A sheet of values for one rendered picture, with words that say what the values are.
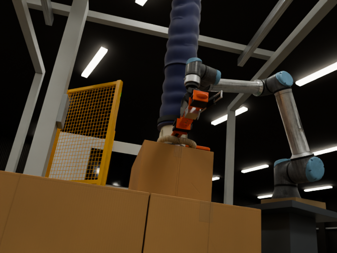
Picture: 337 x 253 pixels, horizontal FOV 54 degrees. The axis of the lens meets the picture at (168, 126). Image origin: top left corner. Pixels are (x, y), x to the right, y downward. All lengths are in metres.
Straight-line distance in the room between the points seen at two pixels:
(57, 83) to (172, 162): 1.97
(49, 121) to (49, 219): 2.27
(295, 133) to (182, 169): 0.84
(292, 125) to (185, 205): 1.29
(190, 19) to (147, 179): 1.29
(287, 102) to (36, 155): 2.17
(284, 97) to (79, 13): 2.51
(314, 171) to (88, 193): 1.51
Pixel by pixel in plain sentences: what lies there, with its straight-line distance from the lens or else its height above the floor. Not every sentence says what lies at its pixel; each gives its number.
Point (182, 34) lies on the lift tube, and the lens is 2.42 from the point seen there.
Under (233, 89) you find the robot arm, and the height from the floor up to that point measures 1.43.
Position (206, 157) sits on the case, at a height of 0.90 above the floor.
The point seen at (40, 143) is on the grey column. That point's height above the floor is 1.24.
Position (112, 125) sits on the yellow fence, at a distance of 3.35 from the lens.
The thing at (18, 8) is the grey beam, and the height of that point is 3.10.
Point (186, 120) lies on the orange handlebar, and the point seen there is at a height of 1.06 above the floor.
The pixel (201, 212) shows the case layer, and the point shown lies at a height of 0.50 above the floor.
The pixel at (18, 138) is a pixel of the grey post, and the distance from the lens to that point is 5.62.
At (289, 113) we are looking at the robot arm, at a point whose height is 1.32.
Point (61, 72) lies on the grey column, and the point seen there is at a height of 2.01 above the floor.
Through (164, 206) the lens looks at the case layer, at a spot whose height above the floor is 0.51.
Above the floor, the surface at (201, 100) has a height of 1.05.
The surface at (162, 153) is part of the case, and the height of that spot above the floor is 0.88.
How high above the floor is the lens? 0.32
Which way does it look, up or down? 23 degrees up
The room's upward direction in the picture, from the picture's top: 7 degrees clockwise
